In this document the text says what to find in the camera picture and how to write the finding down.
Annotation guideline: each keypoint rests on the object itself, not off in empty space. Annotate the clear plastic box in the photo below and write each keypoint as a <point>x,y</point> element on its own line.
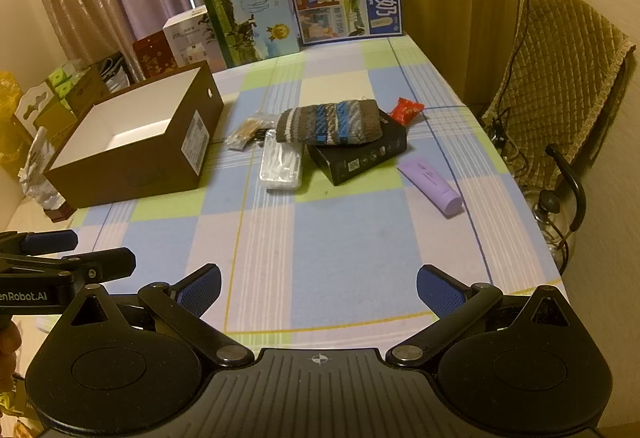
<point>280,163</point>

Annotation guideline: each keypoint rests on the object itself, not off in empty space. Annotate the quilted chair cover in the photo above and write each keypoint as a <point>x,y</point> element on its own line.
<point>560,68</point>

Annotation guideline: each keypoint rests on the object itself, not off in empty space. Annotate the bag of cotton swabs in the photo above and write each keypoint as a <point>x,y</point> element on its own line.
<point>245,131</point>

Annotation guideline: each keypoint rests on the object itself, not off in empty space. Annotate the pack of green tissues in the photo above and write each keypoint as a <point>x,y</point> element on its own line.
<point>65,81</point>

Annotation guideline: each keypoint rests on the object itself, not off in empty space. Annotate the crumpled silver bag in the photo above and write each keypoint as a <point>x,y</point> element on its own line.
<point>40,178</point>

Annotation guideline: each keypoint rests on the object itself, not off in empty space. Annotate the brown cardboard box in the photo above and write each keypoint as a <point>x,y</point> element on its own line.
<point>125,178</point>

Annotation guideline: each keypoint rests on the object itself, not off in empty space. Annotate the person's left hand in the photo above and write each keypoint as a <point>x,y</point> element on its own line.
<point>7,353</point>

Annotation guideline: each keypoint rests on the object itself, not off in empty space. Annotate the yellow plastic bag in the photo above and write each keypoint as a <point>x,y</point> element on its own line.
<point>10,128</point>

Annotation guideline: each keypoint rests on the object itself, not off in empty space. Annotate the purple cosmetic tube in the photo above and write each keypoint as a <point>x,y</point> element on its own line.
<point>430,183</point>

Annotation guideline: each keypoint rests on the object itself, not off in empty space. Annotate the glass kettle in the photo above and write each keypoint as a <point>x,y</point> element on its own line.
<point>550,203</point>

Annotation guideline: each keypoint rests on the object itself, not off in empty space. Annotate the red candy wrapper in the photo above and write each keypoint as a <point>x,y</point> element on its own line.
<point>406,111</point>

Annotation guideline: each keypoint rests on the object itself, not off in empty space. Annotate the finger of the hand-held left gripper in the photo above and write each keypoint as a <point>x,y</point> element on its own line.
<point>50,242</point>
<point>110,263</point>

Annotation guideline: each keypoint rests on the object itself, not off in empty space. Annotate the green milk carton box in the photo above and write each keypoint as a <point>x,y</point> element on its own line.
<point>250,8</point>

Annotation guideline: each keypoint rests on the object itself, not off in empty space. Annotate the black chair armrest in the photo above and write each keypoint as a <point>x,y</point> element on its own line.
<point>575,183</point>

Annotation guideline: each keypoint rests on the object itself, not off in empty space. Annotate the white product box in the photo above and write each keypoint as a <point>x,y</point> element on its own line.
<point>192,38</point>

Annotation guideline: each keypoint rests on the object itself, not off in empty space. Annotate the striped knit sock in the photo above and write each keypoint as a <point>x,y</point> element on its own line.
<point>325,121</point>

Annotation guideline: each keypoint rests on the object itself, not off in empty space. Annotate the white paper bag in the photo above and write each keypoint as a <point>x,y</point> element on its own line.
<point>115,71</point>

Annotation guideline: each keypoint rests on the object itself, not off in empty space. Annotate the small cardboard box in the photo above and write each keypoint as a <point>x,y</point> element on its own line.
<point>75,108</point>

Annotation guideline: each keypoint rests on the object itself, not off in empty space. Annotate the red-brown gift box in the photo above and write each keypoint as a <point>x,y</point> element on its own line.
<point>152,56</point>

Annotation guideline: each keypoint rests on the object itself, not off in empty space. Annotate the black product box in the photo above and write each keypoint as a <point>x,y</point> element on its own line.
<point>360,161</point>

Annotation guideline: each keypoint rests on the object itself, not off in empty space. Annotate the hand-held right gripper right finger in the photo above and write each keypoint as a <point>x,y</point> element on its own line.
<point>440,290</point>

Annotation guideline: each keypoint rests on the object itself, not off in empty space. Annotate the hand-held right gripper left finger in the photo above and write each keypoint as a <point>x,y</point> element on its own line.
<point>202,290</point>

